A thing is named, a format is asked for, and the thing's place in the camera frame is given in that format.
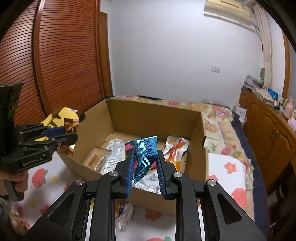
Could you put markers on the dark blue bedsheet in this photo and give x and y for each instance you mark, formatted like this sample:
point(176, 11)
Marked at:
point(249, 150)

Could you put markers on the patterned cloth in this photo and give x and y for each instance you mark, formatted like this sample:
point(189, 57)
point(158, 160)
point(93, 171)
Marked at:
point(261, 92)

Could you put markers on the white wall switch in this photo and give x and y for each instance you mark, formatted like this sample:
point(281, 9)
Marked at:
point(215, 68)

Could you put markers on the pink kettle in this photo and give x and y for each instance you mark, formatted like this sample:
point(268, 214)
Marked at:
point(288, 109)

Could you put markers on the wooden window frame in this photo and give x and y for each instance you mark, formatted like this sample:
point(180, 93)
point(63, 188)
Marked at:
point(287, 64)

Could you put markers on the wooden slatted wardrobe door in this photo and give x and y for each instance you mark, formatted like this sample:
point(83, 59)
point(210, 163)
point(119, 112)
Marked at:
point(64, 58)

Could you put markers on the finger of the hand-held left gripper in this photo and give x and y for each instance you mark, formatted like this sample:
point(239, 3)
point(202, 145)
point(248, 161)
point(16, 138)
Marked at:
point(67, 139)
point(54, 131)

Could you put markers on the white red label snack packet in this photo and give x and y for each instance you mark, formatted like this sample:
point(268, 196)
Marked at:
point(148, 184)

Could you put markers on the copper foil snack packet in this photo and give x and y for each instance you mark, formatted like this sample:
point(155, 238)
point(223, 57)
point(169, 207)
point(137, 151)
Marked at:
point(70, 126)

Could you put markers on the white box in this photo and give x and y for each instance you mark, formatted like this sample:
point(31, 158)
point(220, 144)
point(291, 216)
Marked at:
point(240, 113)

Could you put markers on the person's left hand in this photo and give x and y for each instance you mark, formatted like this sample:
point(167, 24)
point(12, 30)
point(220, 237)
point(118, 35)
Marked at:
point(19, 182)

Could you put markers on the cardboard box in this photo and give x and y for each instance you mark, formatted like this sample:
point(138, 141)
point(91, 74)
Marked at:
point(150, 120)

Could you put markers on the stack of folded cloths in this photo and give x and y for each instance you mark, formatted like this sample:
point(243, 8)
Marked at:
point(253, 81)

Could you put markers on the wooden cabinet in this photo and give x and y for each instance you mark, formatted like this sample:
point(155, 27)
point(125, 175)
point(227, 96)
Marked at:
point(266, 129)

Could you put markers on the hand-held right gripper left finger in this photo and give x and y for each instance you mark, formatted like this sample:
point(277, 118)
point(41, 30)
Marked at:
point(129, 171)

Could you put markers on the white orange print snack packet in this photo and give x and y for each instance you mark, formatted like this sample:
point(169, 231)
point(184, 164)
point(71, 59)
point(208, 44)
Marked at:
point(123, 215)

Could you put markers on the beige curtain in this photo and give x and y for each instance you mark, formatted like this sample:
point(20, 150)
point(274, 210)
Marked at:
point(266, 46)

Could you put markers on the pink tissue box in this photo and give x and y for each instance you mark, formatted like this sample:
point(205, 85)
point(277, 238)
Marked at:
point(292, 122)

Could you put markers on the clear biscuit packet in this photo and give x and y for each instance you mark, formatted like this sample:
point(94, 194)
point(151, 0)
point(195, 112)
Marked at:
point(94, 160)

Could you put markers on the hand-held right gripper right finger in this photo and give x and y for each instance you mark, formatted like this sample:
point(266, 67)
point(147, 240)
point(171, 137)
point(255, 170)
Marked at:
point(161, 178)

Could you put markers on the yellow plush toy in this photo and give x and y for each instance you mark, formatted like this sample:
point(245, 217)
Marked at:
point(62, 113)

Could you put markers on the blue foil snack packet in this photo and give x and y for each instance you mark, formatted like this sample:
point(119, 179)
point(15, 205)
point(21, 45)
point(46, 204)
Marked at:
point(145, 153)

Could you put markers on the air conditioner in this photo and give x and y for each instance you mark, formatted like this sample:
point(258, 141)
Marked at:
point(227, 11)

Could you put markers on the dark red snack packet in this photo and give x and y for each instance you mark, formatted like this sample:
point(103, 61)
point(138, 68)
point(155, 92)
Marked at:
point(129, 145)

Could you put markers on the white flower print sheet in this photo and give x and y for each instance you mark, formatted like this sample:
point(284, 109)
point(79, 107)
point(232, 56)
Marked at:
point(226, 166)

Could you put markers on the silver white snack packet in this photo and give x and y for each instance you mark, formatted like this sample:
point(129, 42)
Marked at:
point(114, 160)

